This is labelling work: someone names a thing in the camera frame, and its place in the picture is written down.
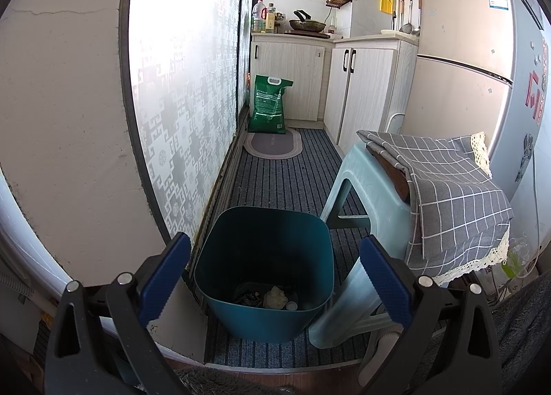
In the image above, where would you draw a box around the teal plastic trash bin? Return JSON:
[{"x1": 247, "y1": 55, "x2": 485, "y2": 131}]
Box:
[{"x1": 194, "y1": 205, "x2": 335, "y2": 344}]

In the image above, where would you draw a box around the green rice bag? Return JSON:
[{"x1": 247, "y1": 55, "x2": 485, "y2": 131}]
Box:
[{"x1": 247, "y1": 74, "x2": 294, "y2": 135}]

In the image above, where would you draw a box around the white kitchen cabinet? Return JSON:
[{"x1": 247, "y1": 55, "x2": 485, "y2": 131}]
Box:
[
  {"x1": 250, "y1": 32, "x2": 336, "y2": 122},
  {"x1": 323, "y1": 32, "x2": 419, "y2": 154}
]

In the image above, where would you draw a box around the light blue plastic stool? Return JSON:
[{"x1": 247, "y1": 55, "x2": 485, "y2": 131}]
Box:
[{"x1": 308, "y1": 142, "x2": 416, "y2": 372}]

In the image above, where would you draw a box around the large clear red-label bottle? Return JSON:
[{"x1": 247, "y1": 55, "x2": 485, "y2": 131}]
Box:
[{"x1": 252, "y1": 0, "x2": 268, "y2": 32}]

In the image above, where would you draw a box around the dark striped floor runner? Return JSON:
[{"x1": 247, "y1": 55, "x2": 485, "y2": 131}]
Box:
[{"x1": 204, "y1": 128, "x2": 375, "y2": 367}]

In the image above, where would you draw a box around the hanging metal ladle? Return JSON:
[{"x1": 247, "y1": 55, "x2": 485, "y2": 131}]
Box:
[{"x1": 407, "y1": 0, "x2": 421, "y2": 36}]

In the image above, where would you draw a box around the grey fridge sticker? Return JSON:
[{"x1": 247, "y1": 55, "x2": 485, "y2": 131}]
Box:
[{"x1": 514, "y1": 134, "x2": 535, "y2": 182}]

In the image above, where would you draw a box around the metal wok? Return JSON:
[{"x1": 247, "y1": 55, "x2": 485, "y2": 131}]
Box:
[{"x1": 288, "y1": 10, "x2": 326, "y2": 32}]

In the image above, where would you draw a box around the red fridge sticker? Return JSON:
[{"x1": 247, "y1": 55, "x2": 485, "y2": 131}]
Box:
[{"x1": 525, "y1": 72, "x2": 550, "y2": 124}]

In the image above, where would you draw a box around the grey checked cloth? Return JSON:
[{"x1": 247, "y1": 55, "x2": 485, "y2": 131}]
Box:
[{"x1": 356, "y1": 130, "x2": 515, "y2": 286}]

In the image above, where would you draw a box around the white plastic stool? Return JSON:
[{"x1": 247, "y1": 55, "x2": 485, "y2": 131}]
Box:
[{"x1": 382, "y1": 113, "x2": 406, "y2": 135}]

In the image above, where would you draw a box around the patterned frosted glass door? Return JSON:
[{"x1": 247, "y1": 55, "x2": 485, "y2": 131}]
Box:
[{"x1": 127, "y1": 0, "x2": 259, "y2": 245}]

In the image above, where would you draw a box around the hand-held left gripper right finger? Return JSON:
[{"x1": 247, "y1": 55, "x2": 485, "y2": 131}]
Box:
[{"x1": 357, "y1": 235, "x2": 502, "y2": 395}]

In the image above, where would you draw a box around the brown wooden board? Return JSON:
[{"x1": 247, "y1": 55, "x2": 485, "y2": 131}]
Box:
[{"x1": 366, "y1": 145, "x2": 412, "y2": 203}]

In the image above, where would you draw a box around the hanging metal skimmer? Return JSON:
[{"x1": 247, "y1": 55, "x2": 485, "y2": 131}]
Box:
[{"x1": 398, "y1": 0, "x2": 412, "y2": 34}]

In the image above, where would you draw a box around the grey corrugated hose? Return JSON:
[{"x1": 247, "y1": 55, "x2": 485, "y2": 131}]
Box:
[{"x1": 0, "y1": 272, "x2": 35, "y2": 298}]

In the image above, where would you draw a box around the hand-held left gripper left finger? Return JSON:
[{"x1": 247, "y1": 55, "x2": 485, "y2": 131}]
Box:
[{"x1": 45, "y1": 232, "x2": 192, "y2": 395}]

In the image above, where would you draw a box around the person's foot in white sock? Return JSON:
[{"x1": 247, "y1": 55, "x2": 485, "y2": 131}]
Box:
[{"x1": 372, "y1": 324, "x2": 403, "y2": 361}]

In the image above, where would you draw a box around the beige two-door refrigerator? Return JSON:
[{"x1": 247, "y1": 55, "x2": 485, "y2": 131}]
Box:
[{"x1": 402, "y1": 0, "x2": 551, "y2": 223}]

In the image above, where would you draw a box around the grey oval floor mat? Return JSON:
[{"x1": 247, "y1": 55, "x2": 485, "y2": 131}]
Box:
[{"x1": 243, "y1": 128, "x2": 304, "y2": 160}]

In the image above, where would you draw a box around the clear green plastic bottle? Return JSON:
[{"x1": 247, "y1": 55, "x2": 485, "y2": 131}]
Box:
[{"x1": 499, "y1": 240, "x2": 531, "y2": 280}]

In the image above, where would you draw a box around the white tissue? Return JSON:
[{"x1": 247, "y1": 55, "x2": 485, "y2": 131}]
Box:
[{"x1": 263, "y1": 286, "x2": 288, "y2": 310}]

